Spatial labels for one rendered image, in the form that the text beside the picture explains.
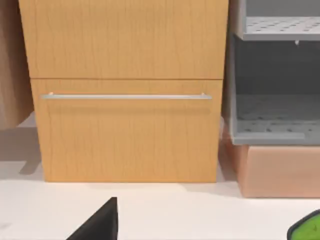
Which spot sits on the pale wooden cupboard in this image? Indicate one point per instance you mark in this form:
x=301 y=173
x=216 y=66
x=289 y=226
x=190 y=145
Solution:
x=12 y=70

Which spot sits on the grey cabinet with pierced shelves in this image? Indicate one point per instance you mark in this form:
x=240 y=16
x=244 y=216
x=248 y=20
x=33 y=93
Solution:
x=275 y=75

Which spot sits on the wooden drawer front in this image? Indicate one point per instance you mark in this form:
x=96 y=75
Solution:
x=130 y=140

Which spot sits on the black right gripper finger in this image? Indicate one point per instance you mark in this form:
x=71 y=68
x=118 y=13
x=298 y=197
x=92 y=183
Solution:
x=105 y=222

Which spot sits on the shallow salmon-coloured box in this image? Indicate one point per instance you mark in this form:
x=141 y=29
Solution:
x=280 y=170

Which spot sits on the wooden drawer cupboard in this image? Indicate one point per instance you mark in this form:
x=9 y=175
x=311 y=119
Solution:
x=125 y=40

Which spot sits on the green and black object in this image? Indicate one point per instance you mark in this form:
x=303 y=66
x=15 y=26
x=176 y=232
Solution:
x=306 y=228

